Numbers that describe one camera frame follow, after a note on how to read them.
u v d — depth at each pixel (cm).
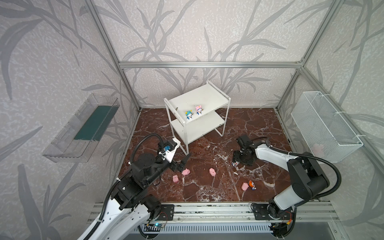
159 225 70
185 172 86
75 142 64
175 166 55
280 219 72
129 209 45
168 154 54
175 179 83
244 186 81
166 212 73
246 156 69
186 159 73
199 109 70
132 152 99
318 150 72
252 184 81
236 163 89
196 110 71
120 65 94
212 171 85
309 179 45
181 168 58
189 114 68
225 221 73
